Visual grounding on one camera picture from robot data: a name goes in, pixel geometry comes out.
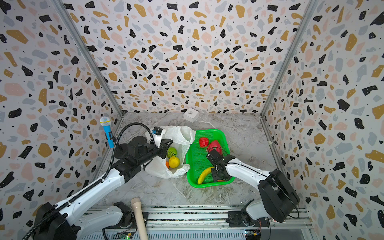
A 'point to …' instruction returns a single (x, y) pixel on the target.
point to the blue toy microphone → (105, 122)
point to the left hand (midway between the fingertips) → (172, 138)
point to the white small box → (191, 115)
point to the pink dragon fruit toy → (215, 145)
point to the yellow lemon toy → (174, 162)
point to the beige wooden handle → (136, 205)
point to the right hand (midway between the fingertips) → (216, 173)
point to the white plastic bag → (182, 137)
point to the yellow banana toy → (203, 175)
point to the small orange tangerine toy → (220, 180)
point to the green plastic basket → (197, 161)
